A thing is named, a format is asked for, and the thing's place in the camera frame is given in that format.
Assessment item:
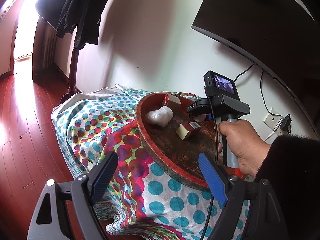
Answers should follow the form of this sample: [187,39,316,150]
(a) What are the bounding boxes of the white wall socket plate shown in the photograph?
[263,107,285,136]

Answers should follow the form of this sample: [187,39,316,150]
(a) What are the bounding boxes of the person's right hand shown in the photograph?
[218,120,271,178]

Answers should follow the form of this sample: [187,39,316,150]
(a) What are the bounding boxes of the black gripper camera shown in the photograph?
[203,70,239,99]

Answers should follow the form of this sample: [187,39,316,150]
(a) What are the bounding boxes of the black fuzzy sleeve forearm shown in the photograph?
[256,135,319,239]

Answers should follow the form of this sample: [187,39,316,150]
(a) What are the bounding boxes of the dark wooden coat stand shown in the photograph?
[60,40,80,104]

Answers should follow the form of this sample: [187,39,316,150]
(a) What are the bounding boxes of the black power adapter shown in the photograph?
[280,114,292,133]

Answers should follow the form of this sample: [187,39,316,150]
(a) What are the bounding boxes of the polka dot bed sheet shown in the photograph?
[51,83,251,240]

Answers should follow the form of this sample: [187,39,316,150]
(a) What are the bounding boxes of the black television cable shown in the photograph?
[259,69,284,120]

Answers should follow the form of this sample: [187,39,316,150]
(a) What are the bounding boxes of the round red tray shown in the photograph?
[135,92,247,189]

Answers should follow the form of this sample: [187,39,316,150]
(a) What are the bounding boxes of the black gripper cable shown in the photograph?
[199,97,221,240]

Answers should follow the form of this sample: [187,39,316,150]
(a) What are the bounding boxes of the brown cardboard box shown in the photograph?
[163,93,181,115]

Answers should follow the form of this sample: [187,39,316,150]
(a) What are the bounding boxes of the dark hanging clothes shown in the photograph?
[35,0,108,50]

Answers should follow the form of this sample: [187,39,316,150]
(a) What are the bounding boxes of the red cigarette box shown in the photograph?
[176,121,201,140]

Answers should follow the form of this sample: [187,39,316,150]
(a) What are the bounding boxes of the wall mounted television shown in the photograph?
[192,0,319,131]

